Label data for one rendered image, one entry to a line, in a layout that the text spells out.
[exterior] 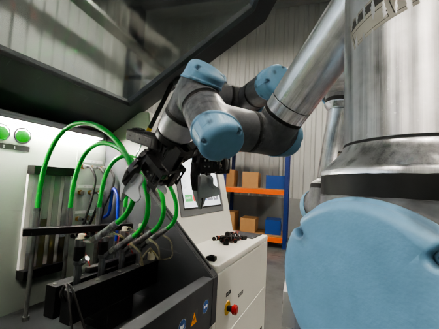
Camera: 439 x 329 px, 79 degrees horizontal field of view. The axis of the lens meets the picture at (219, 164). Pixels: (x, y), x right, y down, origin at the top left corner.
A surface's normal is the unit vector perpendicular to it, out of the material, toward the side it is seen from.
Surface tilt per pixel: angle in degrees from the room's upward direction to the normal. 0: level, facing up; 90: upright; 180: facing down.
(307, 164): 90
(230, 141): 135
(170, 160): 103
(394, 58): 90
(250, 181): 90
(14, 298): 90
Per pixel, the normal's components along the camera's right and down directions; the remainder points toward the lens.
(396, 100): -0.65, -0.10
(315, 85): -0.10, 0.60
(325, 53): -0.37, 0.45
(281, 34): -0.29, -0.08
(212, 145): 0.33, 0.68
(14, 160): 0.91, 0.02
